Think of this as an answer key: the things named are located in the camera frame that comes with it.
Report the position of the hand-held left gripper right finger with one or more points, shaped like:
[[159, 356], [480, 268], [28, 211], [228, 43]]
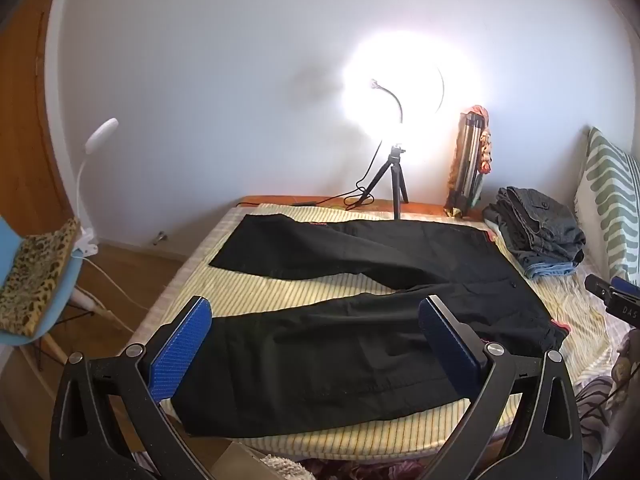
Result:
[[450, 350]]

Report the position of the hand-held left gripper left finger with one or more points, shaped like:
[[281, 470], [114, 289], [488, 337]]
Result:
[[182, 345]]

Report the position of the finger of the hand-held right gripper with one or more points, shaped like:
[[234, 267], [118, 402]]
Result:
[[615, 300]]

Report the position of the black pants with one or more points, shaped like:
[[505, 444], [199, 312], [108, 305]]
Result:
[[325, 340]]

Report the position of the floral blanket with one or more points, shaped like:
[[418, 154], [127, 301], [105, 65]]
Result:
[[627, 360]]

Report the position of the folded blue jeans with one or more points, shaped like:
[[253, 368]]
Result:
[[550, 270]]

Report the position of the green patterned pillow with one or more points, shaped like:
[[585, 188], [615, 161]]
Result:
[[607, 195]]

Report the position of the metal door stopper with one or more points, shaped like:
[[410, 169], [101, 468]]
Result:
[[160, 237]]

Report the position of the striped grey garment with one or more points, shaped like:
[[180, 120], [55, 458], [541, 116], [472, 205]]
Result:
[[595, 410]]

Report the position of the striped bed sheet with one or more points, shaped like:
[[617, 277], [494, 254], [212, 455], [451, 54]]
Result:
[[300, 287]]

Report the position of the blue chair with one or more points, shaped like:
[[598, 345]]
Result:
[[67, 280]]

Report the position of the dark floral rug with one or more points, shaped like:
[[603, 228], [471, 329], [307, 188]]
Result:
[[370, 470]]

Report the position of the white fluffy rug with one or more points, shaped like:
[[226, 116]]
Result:
[[282, 467]]

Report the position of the leopard print cloth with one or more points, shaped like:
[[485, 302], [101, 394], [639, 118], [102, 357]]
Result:
[[35, 280]]

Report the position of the black tripod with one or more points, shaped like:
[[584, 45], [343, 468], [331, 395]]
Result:
[[396, 180]]

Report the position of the folded metal stand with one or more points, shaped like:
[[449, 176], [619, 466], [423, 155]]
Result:
[[470, 160]]

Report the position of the white clip lamp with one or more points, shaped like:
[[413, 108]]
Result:
[[102, 132]]

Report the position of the wooden door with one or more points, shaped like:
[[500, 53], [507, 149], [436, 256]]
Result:
[[30, 110]]

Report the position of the wooden bed frame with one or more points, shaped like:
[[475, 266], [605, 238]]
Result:
[[430, 207]]

